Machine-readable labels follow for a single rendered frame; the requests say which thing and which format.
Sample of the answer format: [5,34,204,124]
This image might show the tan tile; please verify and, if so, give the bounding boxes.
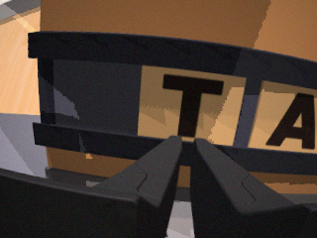
[247,80,317,154]
[138,66,246,146]

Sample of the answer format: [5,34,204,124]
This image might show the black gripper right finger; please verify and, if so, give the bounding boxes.
[190,138,317,238]

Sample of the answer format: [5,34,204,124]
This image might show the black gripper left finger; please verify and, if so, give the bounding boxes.
[0,135,183,238]

